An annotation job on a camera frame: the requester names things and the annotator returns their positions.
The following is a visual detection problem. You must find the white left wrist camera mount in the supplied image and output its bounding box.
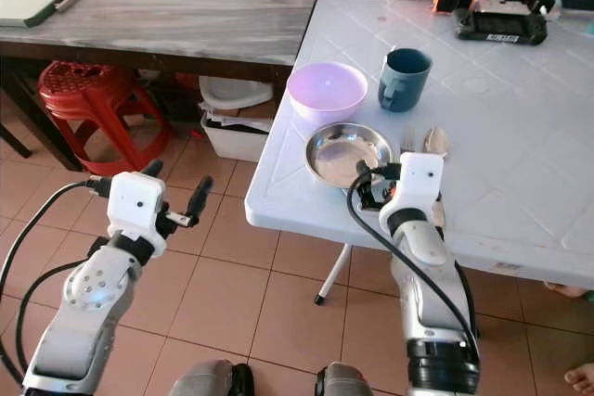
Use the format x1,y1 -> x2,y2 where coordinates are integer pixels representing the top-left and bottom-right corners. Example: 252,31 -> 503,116
107,171 -> 171,249

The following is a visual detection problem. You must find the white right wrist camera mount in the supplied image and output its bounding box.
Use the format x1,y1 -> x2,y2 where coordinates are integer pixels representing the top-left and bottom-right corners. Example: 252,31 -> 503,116
378,151 -> 445,223

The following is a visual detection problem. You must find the stainless steel plate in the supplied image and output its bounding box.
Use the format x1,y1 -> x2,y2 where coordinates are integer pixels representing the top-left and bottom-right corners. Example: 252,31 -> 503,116
303,122 -> 395,190

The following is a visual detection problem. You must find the pink plastic bowl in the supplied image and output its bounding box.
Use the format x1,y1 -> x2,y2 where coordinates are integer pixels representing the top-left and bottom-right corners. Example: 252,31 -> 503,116
285,61 -> 370,127

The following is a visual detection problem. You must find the red plastic stool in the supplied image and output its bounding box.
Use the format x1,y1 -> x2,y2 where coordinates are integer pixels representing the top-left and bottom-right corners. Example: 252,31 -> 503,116
38,59 -> 170,178

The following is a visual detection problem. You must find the person's bare foot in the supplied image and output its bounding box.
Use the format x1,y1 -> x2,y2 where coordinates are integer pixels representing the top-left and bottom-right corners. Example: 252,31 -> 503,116
545,281 -> 594,301
564,363 -> 594,396

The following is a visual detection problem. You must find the blue mug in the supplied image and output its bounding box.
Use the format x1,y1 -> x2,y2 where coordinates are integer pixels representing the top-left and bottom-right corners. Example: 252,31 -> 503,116
377,46 -> 434,114

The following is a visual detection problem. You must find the grey wooden table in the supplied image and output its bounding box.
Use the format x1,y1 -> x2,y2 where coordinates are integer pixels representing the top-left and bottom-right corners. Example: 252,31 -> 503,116
0,0 -> 332,175

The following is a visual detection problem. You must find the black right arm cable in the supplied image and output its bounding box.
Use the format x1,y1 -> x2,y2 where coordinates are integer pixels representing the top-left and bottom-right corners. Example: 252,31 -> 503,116
346,161 -> 481,341

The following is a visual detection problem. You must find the metal spoon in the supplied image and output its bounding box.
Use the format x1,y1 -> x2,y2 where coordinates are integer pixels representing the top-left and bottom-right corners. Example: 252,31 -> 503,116
422,126 -> 451,159

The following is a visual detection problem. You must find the white plastic storage box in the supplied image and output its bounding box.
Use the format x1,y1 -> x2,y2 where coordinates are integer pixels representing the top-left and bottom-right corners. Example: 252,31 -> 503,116
200,107 -> 276,164

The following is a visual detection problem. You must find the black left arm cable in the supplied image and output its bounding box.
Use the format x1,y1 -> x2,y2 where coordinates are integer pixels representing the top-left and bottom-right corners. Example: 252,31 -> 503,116
0,176 -> 114,386
15,260 -> 96,377

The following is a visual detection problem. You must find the grey left robot leg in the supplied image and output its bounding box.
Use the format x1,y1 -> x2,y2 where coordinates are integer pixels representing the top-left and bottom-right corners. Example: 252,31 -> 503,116
168,361 -> 254,396

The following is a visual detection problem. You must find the black handheld controller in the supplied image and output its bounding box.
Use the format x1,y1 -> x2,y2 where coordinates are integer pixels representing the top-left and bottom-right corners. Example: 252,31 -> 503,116
452,0 -> 551,47

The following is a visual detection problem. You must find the grey right robot leg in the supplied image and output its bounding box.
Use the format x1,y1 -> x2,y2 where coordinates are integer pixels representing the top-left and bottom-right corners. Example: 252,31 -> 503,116
315,363 -> 378,396

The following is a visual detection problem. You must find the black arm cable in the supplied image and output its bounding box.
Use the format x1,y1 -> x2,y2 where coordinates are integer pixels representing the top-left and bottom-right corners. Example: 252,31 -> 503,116
0,176 -> 114,386
15,260 -> 96,377
346,161 -> 481,341

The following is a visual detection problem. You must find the metal fork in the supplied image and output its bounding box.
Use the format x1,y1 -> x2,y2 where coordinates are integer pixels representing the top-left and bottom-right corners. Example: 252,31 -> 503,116
400,128 -> 418,155

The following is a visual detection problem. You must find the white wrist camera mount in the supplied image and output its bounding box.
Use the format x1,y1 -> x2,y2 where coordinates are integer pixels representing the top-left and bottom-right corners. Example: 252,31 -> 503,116
378,151 -> 445,223
107,171 -> 171,249

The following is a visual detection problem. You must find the grey robot leg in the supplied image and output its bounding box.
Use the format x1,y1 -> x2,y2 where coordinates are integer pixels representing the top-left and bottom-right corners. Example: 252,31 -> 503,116
315,363 -> 378,396
168,361 -> 254,396

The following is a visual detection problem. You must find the white plastic basin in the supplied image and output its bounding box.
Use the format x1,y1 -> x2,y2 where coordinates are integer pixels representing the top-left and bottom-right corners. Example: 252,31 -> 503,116
199,75 -> 250,111

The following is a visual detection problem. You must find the white plastic folding table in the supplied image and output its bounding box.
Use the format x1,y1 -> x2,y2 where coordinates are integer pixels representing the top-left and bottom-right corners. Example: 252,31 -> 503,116
243,0 -> 594,307

